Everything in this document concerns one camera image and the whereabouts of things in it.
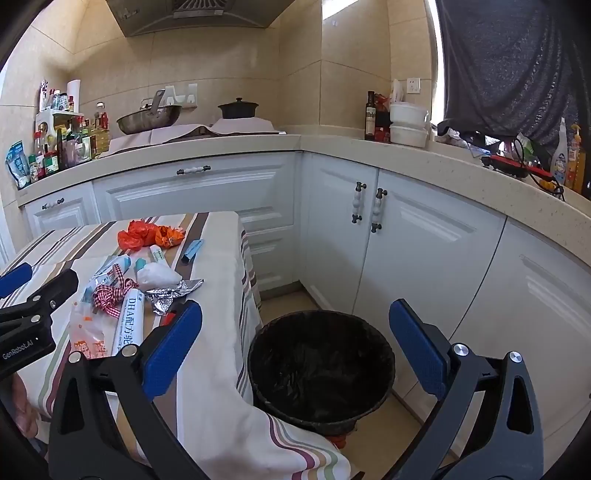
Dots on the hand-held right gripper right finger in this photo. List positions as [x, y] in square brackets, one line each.
[418, 350]

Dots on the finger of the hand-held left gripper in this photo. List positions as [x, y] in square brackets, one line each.
[14, 279]
[51, 290]

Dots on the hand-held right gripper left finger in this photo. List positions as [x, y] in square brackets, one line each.
[173, 350]

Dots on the long white box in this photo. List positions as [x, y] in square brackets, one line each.
[127, 323]

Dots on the silver foil wrapper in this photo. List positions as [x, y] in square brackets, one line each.
[168, 295]

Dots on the red checkered ribbon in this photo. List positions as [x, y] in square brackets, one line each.
[106, 295]

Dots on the clear bag with orange print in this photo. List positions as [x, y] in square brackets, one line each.
[90, 337]

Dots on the blue and white toothpaste tube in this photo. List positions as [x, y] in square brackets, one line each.
[108, 270]

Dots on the white tissue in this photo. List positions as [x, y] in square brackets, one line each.
[159, 277]

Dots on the white tube with teal cap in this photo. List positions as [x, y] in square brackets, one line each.
[139, 266]

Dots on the small light blue box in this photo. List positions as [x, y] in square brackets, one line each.
[191, 251]

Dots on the black trash bin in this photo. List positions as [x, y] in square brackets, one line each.
[318, 369]

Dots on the orange plastic bag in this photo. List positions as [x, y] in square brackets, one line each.
[136, 235]

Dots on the orange snack wrapper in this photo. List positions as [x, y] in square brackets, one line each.
[168, 236]

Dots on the person's left hand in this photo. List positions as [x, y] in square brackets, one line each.
[25, 404]

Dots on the striped tablecloth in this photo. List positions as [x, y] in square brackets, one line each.
[212, 286]

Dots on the white kitchen cabinet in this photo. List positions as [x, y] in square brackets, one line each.
[415, 258]

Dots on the red plastic piece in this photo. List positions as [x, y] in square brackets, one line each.
[344, 439]

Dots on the blue seasoning packet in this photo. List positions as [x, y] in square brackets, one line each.
[18, 164]

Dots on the group of condiment bottles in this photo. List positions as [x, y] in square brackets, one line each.
[69, 147]

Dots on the yellow cooking oil bottle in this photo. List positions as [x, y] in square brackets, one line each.
[97, 143]

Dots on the white condiment rack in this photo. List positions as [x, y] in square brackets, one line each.
[60, 115]

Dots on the pink stove cover cloth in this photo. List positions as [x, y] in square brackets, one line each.
[157, 138]
[244, 125]

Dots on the beige kitchen countertop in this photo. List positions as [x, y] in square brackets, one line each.
[415, 161]

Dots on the white paper towel roll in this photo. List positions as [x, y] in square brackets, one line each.
[74, 94]

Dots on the steel wok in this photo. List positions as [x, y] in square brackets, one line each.
[147, 120]

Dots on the white lidded container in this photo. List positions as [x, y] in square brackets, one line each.
[408, 114]
[408, 137]

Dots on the dark sauce bottles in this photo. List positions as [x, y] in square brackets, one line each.
[382, 129]

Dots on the green plastic packet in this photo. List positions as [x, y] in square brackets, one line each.
[526, 148]

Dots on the dark glass bottle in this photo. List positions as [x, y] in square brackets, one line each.
[371, 120]

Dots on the white spray bottle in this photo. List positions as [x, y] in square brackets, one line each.
[559, 161]

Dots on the orange dish soap bottle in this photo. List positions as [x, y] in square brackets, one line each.
[575, 166]

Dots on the black lidded pot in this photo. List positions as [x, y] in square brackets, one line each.
[238, 110]

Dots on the white plastic bag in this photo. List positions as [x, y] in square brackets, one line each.
[398, 91]

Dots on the dark grey curtain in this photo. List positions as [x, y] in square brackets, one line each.
[508, 69]

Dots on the grey range hood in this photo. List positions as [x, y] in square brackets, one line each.
[207, 18]

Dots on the white double wall socket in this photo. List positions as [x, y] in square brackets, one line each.
[182, 97]

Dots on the white wall outlet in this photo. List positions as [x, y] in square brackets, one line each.
[414, 84]

